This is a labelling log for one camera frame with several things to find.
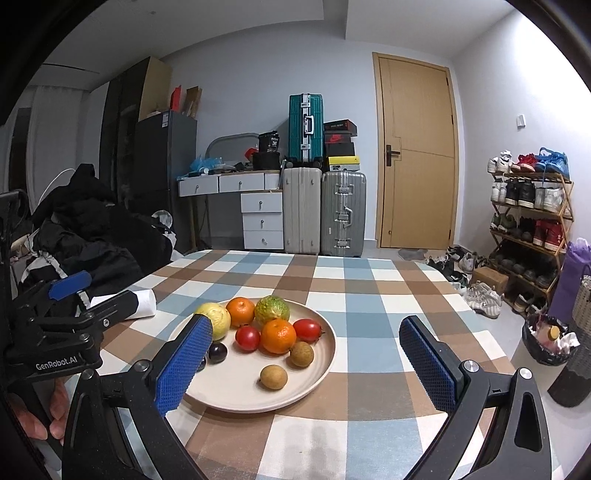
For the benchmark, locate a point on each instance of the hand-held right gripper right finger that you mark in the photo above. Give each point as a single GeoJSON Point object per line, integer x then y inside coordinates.
{"type": "Point", "coordinates": [427, 360]}

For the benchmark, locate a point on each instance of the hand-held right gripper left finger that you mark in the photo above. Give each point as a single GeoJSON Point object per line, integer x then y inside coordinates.
{"type": "Point", "coordinates": [184, 364]}

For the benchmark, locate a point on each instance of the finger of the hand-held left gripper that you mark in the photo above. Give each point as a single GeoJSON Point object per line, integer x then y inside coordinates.
{"type": "Point", "coordinates": [117, 307]}
{"type": "Point", "coordinates": [69, 285]}

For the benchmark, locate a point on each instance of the yellow round fruit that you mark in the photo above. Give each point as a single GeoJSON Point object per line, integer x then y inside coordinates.
{"type": "Point", "coordinates": [217, 318]}

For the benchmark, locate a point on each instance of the beige round plate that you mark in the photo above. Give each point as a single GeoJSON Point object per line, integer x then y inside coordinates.
{"type": "Point", "coordinates": [240, 392]}

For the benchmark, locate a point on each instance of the green bumpy fruit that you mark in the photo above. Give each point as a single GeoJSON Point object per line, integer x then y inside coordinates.
{"type": "Point", "coordinates": [272, 309]}

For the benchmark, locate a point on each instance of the person's left hand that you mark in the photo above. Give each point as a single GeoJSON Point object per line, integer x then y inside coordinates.
{"type": "Point", "coordinates": [60, 408]}

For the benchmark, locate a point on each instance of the dark purple plum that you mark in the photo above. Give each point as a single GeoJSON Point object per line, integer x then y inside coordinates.
{"type": "Point", "coordinates": [202, 364]}

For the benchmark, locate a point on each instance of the white paper roll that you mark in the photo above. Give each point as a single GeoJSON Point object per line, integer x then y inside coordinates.
{"type": "Point", "coordinates": [145, 302]}

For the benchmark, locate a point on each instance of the dark purple grape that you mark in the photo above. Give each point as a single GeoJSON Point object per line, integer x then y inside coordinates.
{"type": "Point", "coordinates": [218, 353]}

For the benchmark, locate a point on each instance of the pile of black clothes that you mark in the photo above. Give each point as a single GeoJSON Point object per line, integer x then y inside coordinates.
{"type": "Point", "coordinates": [92, 230]}

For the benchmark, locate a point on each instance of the red tomato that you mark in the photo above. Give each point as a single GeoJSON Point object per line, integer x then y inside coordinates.
{"type": "Point", "coordinates": [248, 338]}
{"type": "Point", "coordinates": [307, 330]}

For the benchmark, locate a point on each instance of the checked tablecloth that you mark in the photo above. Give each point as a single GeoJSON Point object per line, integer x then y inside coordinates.
{"type": "Point", "coordinates": [369, 323]}

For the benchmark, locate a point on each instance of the orange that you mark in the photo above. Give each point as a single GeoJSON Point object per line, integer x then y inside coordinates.
{"type": "Point", "coordinates": [278, 337]}
{"type": "Point", "coordinates": [240, 313]}

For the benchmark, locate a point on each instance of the scattered shoes on floor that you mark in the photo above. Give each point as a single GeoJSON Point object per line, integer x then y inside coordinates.
{"type": "Point", "coordinates": [485, 295]}

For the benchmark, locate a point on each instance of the brown longan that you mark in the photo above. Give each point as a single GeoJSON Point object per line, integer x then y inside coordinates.
{"type": "Point", "coordinates": [302, 354]}
{"type": "Point", "coordinates": [274, 377]}

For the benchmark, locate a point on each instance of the white and black garment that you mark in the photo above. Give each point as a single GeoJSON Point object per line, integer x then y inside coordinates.
{"type": "Point", "coordinates": [164, 224]}

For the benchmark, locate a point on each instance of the brown cardboard box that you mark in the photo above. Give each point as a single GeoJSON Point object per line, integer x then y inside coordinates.
{"type": "Point", "coordinates": [489, 279]}

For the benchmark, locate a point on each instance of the grey floor cloth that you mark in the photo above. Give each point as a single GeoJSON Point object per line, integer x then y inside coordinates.
{"type": "Point", "coordinates": [413, 254]}

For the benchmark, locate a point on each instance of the black trash bin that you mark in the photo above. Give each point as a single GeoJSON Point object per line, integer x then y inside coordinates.
{"type": "Point", "coordinates": [538, 350]}

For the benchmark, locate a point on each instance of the dark grey felt bin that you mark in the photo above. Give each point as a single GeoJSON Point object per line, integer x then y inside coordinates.
{"type": "Point", "coordinates": [572, 385]}

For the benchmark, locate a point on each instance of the dark refrigerator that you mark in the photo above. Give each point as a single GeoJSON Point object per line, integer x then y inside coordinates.
{"type": "Point", "coordinates": [161, 161]}

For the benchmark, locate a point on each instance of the white curtain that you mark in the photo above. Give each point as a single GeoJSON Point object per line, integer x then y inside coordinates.
{"type": "Point", "coordinates": [46, 129]}

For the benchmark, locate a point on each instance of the white desk with drawers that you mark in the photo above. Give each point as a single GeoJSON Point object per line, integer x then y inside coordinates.
{"type": "Point", "coordinates": [261, 221]}

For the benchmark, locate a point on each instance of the purple bag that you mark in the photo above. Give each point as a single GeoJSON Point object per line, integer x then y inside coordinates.
{"type": "Point", "coordinates": [570, 281]}

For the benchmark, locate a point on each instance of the tall dark wardrobe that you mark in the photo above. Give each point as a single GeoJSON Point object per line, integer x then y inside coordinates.
{"type": "Point", "coordinates": [120, 129]}

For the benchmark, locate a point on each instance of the woven basket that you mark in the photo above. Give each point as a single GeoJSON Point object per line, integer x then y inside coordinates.
{"type": "Point", "coordinates": [584, 302]}

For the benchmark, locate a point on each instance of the blue plastic bag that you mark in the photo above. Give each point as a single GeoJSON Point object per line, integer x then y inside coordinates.
{"type": "Point", "coordinates": [205, 164]}

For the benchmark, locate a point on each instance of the grey suitcase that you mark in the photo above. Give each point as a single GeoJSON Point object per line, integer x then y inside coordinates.
{"type": "Point", "coordinates": [344, 212]}

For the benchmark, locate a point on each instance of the beige suitcase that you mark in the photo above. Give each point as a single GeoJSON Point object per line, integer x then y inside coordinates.
{"type": "Point", "coordinates": [300, 212]}

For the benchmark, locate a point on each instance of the rows of shoes on rack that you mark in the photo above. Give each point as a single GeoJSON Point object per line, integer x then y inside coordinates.
{"type": "Point", "coordinates": [526, 194]}

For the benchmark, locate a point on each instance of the grey rounded mirror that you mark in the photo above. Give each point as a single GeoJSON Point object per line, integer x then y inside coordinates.
{"type": "Point", "coordinates": [226, 143]}

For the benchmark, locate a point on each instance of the wooden shoe rack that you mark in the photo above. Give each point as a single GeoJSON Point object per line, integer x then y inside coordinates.
{"type": "Point", "coordinates": [565, 217]}

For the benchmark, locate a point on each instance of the yellow and white shoe box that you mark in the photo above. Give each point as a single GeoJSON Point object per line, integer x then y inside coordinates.
{"type": "Point", "coordinates": [344, 164]}

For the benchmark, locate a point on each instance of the red flat box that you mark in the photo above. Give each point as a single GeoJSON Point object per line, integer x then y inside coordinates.
{"type": "Point", "coordinates": [176, 98]}

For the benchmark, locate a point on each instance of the flat cardboard package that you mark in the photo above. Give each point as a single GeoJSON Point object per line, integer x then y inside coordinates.
{"type": "Point", "coordinates": [194, 100]}

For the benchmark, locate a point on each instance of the wooden door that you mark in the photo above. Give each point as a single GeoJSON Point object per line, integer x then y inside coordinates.
{"type": "Point", "coordinates": [415, 138]}

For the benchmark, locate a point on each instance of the black printed bag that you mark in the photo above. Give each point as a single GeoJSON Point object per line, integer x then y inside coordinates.
{"type": "Point", "coordinates": [270, 143]}

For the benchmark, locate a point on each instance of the plain black shoe box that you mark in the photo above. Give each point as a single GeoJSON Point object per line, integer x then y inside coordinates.
{"type": "Point", "coordinates": [339, 149]}

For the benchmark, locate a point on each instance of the red and black shoe box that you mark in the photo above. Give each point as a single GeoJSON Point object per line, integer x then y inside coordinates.
{"type": "Point", "coordinates": [339, 137]}

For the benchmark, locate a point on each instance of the teal suitcase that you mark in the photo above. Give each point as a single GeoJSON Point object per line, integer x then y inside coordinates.
{"type": "Point", "coordinates": [300, 129]}

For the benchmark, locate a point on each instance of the white wall switch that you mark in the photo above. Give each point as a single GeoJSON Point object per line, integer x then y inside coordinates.
{"type": "Point", "coordinates": [521, 120]}

